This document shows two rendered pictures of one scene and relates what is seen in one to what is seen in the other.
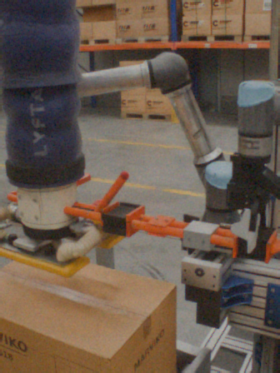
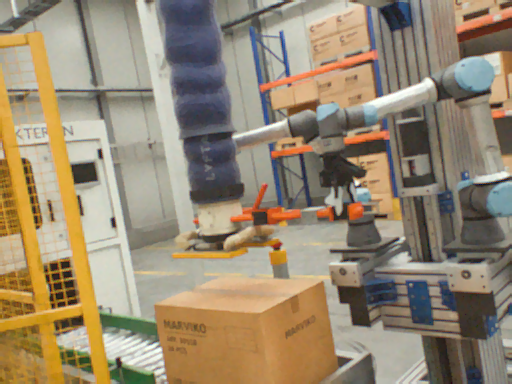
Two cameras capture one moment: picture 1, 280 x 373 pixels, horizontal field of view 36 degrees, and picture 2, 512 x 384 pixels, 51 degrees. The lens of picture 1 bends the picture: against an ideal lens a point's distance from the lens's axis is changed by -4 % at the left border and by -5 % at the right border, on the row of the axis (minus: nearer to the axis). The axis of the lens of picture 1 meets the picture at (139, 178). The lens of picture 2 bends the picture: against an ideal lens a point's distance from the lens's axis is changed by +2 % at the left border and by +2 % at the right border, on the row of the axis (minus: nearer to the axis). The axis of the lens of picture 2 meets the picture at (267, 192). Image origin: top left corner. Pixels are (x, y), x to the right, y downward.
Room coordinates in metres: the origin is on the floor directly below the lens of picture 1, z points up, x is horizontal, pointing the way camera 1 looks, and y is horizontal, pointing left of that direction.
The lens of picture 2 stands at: (-0.86, -0.34, 1.47)
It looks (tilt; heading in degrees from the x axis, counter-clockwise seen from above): 4 degrees down; 11
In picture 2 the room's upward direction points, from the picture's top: 10 degrees counter-clockwise
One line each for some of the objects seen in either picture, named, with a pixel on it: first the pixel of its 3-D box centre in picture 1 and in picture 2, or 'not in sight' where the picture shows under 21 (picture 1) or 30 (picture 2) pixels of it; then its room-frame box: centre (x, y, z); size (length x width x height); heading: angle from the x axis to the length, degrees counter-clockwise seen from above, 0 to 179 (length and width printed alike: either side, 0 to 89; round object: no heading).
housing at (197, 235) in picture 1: (201, 236); (313, 215); (0.94, -0.14, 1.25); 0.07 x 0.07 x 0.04; 60
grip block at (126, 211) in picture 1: (122, 218); (267, 216); (1.05, 0.05, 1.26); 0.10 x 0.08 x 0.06; 150
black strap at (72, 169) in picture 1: (46, 163); (217, 191); (1.18, 0.26, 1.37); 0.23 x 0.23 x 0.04
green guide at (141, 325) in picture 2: not in sight; (149, 323); (2.07, 1.09, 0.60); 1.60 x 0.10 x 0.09; 56
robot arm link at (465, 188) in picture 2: not in sight; (476, 196); (1.17, -0.71, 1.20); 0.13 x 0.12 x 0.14; 18
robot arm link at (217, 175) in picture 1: (222, 183); (358, 205); (1.43, -0.28, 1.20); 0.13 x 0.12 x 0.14; 1
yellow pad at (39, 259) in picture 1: (31, 248); (208, 249); (1.09, 0.31, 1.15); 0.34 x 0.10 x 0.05; 60
